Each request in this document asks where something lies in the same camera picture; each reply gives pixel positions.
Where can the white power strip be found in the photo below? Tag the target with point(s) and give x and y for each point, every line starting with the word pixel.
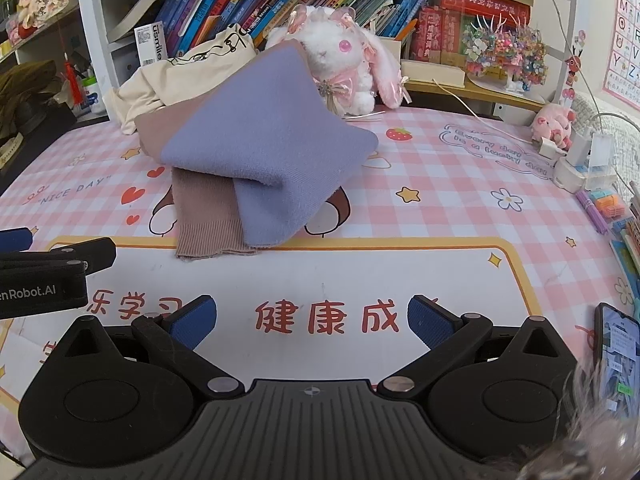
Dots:
pixel 580 170

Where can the pink pig plush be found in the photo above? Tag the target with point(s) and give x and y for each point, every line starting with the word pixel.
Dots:
pixel 552 122

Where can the grey fur cuff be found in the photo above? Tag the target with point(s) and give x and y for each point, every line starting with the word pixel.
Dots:
pixel 600 440

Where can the alphabet wall poster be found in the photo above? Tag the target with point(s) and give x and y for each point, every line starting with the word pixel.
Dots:
pixel 625 35

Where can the white bunny plush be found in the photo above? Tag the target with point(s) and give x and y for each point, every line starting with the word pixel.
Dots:
pixel 325 40

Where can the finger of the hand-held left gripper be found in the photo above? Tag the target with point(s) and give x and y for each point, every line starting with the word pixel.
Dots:
pixel 95 252
pixel 15 240

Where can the bundle of pens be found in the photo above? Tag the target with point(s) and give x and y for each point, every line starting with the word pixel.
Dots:
pixel 80 65

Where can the pastel stationery pile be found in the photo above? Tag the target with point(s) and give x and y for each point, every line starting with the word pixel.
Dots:
pixel 605 205

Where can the wooden bookshelf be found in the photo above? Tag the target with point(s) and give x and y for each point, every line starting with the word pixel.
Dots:
pixel 505 96

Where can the white cardboard box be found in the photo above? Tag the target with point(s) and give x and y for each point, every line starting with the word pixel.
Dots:
pixel 150 45

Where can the cream printed shirt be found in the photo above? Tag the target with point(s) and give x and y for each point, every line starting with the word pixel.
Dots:
pixel 165 80

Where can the row of colourful books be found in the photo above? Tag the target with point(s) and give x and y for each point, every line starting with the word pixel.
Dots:
pixel 210 10

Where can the pink flower paper ornament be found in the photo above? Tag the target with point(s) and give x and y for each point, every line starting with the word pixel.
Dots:
pixel 37 0

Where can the red tassel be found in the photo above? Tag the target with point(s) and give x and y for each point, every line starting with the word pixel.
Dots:
pixel 75 85

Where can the olive green cloth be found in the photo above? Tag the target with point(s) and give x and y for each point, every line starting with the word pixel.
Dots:
pixel 30 90

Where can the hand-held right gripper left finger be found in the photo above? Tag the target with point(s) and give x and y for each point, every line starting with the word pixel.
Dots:
pixel 192 317

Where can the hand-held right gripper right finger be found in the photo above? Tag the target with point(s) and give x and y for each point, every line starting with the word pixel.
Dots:
pixel 427 320

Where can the black smartphone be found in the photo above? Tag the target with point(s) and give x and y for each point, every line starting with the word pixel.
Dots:
pixel 620 350

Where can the white jar with green lid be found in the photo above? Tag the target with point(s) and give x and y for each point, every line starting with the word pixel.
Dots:
pixel 92 100

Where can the colourful bead tree ornament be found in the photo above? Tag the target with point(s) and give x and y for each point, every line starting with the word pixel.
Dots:
pixel 500 50

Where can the white thick book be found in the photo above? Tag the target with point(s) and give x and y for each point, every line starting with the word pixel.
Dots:
pixel 430 72

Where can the purple and brown knit sweater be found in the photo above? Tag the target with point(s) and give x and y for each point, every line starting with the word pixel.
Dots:
pixel 260 125

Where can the cartoon deer sticker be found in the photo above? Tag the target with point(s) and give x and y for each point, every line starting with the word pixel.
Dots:
pixel 574 67

